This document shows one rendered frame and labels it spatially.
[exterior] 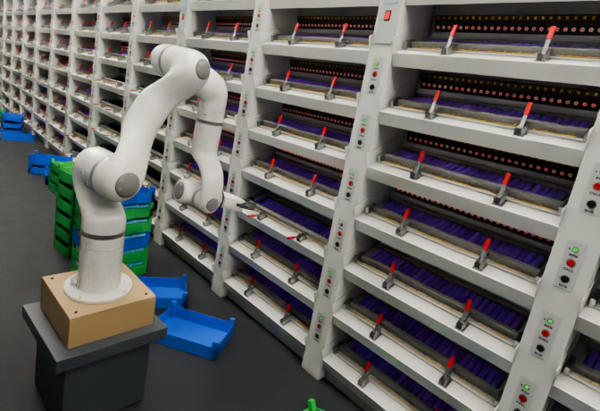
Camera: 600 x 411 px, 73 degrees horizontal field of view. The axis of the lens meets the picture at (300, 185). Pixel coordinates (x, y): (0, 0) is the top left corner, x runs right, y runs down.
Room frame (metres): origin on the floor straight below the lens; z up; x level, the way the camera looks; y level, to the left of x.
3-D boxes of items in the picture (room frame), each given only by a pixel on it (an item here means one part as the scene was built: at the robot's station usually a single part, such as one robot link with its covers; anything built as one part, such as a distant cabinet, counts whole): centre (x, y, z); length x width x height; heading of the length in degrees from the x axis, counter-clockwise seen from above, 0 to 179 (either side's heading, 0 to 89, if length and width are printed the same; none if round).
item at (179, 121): (2.49, 0.76, 0.85); 0.20 x 0.09 x 1.70; 136
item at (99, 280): (1.13, 0.55, 0.47); 0.19 x 0.19 x 0.18
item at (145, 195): (1.93, 0.89, 0.44); 0.30 x 0.20 x 0.08; 144
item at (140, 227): (1.93, 0.89, 0.28); 0.30 x 0.20 x 0.08; 144
